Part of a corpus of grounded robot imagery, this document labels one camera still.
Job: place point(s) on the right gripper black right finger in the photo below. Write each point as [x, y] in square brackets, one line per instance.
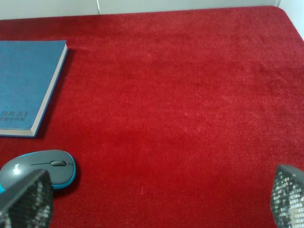
[287, 197]

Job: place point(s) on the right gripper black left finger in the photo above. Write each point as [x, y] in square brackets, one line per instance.
[28, 203]

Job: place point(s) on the grey and blue computer mouse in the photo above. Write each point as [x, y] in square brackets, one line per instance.
[60, 165]

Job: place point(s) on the blue hardcover notebook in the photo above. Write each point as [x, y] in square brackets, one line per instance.
[28, 75]

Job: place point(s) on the red velvet table cloth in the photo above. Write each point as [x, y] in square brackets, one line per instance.
[175, 119]

